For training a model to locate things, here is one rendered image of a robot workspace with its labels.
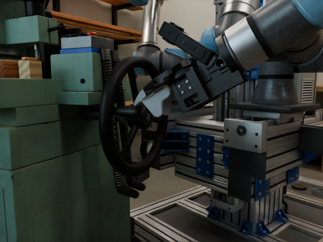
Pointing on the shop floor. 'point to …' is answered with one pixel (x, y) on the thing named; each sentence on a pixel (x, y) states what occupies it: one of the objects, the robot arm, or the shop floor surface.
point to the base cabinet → (64, 200)
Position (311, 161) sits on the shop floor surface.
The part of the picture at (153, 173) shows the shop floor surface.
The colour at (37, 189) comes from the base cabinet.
